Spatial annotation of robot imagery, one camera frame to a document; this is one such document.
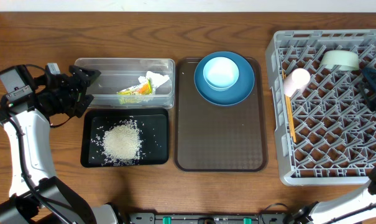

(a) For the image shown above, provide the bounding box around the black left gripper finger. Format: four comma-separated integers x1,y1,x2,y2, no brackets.
69,65,101,88
68,95,94,118

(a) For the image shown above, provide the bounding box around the mint green bowl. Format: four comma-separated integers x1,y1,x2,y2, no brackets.
320,50,359,71

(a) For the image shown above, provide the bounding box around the yellow snack wrapper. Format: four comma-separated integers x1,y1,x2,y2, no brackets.
117,77,153,95

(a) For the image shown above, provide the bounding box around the white napkin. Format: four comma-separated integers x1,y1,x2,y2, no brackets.
138,71,170,94

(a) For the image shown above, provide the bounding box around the pink plastic cup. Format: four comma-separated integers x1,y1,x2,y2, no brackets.
283,68,311,97

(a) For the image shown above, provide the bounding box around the wooden chopstick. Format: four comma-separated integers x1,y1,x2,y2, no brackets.
282,71,296,143

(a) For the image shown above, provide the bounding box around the dark blue plate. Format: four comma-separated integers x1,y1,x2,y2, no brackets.
194,51,255,106

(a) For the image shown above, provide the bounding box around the light blue small bowl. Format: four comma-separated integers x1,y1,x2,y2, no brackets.
203,57,239,91

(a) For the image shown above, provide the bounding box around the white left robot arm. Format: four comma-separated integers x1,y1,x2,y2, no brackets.
0,63,122,224

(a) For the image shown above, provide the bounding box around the grey dishwasher rack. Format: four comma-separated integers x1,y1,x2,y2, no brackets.
265,29,376,185

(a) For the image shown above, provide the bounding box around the clear plastic bin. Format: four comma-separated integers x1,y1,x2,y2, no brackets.
75,58,175,108

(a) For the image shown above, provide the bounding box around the black plastic tray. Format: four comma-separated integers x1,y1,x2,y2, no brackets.
80,108,168,167

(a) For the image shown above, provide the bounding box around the pile of white rice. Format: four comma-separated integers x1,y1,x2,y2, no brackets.
91,119,143,166

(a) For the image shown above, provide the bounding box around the brown serving tray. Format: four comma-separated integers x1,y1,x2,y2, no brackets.
173,58,267,172

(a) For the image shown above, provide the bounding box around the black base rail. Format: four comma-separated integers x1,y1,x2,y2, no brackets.
126,213,286,224

